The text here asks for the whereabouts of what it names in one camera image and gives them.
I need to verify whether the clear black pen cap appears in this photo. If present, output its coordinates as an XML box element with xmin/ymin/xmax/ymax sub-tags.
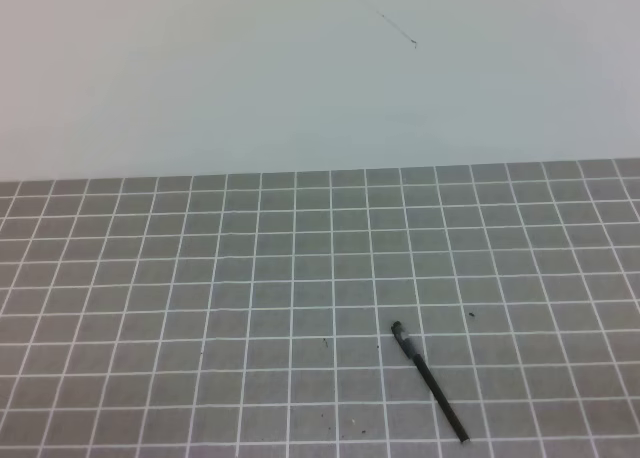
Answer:
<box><xmin>391</xmin><ymin>321</ymin><xmax>418</xmax><ymax>360</ymax></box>

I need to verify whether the black pen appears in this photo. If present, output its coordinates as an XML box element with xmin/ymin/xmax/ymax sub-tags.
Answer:
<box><xmin>412</xmin><ymin>354</ymin><xmax>470</xmax><ymax>443</ymax></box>

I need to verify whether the grey grid tablecloth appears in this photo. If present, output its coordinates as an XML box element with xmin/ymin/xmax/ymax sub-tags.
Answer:
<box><xmin>1</xmin><ymin>159</ymin><xmax>639</xmax><ymax>457</ymax></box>

